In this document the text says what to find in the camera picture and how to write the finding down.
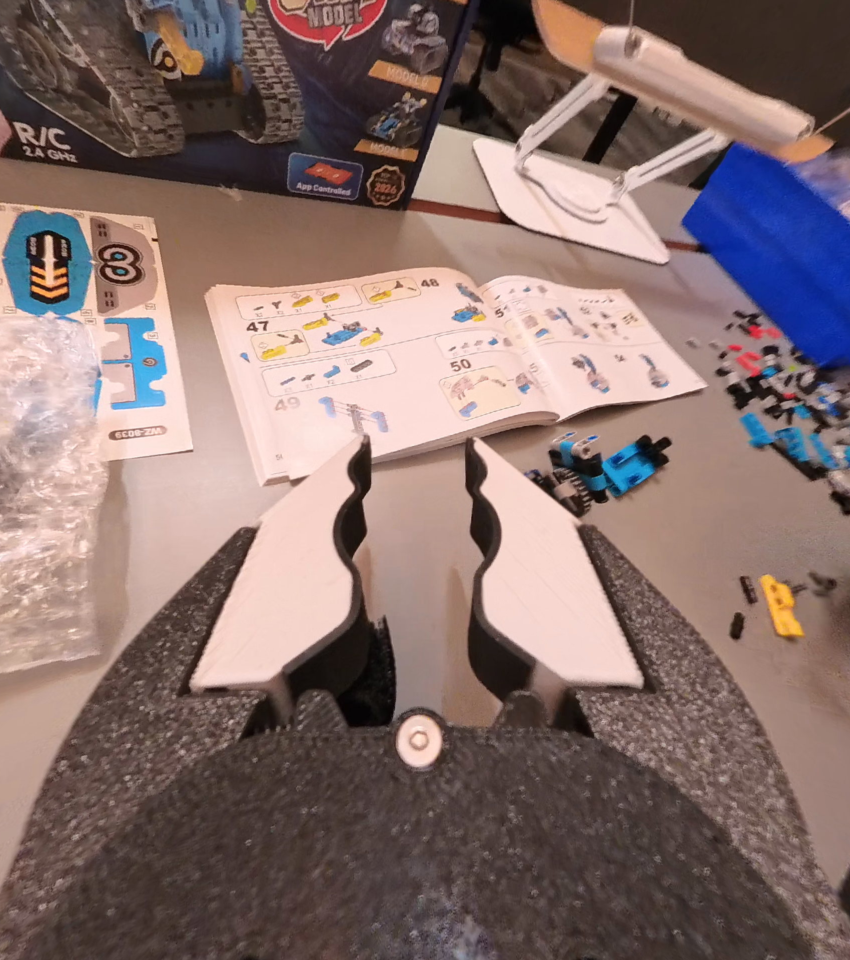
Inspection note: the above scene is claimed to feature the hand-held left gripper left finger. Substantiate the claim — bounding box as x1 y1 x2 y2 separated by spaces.
188 433 397 727

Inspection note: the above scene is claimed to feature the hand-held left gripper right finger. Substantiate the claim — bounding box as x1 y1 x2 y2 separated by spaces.
464 436 647 727

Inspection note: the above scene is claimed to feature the grey desk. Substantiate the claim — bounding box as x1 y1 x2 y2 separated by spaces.
0 123 850 960

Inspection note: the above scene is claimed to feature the blue tracked toy assembly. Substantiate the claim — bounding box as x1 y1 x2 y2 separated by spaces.
526 433 609 520

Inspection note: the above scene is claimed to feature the yellow building piece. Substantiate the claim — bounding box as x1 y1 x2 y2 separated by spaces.
758 573 804 639

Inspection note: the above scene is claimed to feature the open instruction booklet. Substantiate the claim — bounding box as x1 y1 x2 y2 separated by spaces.
205 266 709 487

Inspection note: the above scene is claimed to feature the clear plastic bag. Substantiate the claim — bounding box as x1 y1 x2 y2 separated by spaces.
0 315 111 687

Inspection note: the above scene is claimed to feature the pile of small building pieces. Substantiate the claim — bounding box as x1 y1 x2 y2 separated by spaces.
687 307 850 520

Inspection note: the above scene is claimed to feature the blue robot sticker sheet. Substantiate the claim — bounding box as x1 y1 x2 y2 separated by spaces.
0 196 195 460

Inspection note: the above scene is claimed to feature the white folding book stand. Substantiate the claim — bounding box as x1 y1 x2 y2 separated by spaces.
472 0 850 265

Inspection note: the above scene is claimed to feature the blue plastic bin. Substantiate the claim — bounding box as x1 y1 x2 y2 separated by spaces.
682 142 850 369

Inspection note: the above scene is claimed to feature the toy robot kit box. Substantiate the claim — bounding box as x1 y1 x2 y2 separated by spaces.
0 0 471 213

